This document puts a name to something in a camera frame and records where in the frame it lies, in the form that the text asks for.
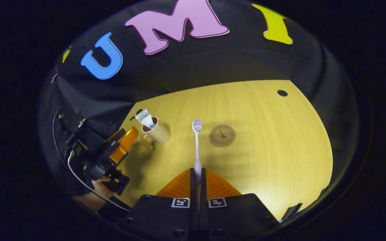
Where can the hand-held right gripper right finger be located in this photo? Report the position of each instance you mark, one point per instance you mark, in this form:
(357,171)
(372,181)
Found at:
(203,214)

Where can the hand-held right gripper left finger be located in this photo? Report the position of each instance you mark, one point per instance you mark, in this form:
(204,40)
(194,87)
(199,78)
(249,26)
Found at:
(193,217)

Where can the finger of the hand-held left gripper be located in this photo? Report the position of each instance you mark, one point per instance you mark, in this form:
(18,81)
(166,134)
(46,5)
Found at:
(129,140)

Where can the white toothpaste tube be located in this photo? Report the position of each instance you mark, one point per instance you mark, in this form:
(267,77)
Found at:
(145,117)

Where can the beige cup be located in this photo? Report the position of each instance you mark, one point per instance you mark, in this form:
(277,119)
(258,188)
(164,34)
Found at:
(161,134)

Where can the pink toothbrush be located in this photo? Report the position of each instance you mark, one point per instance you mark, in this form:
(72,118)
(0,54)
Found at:
(197,150)

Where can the round brown coaster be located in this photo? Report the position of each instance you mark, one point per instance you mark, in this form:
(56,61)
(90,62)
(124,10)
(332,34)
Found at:
(222,135)

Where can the wooden desktop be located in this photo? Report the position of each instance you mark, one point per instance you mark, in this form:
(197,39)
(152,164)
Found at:
(263,150)

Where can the copper cloth clip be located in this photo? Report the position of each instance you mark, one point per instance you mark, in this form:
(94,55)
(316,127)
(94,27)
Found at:
(54,77)

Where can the black backdrop cloth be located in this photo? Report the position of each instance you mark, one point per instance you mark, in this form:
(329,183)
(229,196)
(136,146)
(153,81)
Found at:
(213,60)

